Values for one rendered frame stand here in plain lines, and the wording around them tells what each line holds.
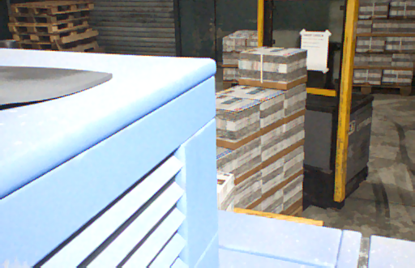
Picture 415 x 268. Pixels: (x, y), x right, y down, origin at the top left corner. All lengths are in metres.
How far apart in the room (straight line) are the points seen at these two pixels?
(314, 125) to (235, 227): 3.45
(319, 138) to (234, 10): 5.82
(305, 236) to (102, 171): 0.32
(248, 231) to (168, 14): 9.45
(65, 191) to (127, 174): 0.06
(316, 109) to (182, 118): 3.60
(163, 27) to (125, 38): 0.91
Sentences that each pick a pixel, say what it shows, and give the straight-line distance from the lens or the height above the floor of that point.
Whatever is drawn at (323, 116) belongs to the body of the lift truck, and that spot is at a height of 0.70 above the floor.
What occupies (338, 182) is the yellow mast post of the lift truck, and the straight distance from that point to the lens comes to 3.86.
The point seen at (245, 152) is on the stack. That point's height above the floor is 0.78.
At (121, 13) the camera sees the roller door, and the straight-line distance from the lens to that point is 10.42.
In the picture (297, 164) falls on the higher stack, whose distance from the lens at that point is 3.57.
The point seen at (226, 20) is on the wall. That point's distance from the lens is 9.55.
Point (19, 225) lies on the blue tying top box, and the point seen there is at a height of 1.72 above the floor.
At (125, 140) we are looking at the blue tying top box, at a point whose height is 1.73.
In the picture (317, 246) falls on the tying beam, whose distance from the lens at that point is 0.52.
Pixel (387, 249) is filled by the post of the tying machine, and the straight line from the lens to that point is 0.53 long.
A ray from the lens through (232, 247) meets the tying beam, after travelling 0.51.
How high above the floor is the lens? 1.82
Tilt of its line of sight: 18 degrees down
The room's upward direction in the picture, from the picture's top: 2 degrees counter-clockwise
